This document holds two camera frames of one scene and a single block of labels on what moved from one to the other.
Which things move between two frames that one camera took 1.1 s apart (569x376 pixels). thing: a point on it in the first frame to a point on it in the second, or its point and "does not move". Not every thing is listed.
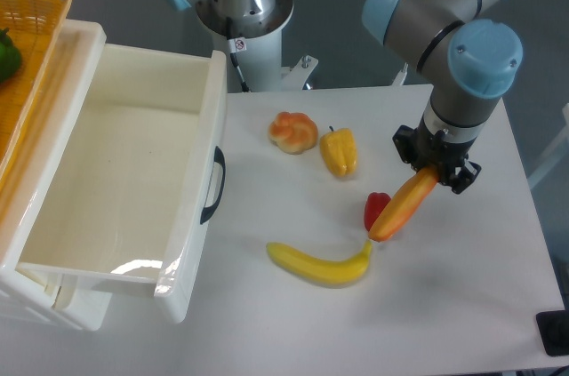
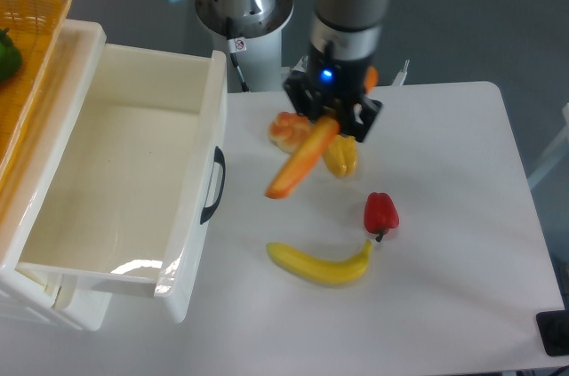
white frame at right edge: (559, 150) does not move
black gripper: (420, 148) to (333, 86)
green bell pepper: (10, 57) does not move
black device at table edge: (554, 328) does not move
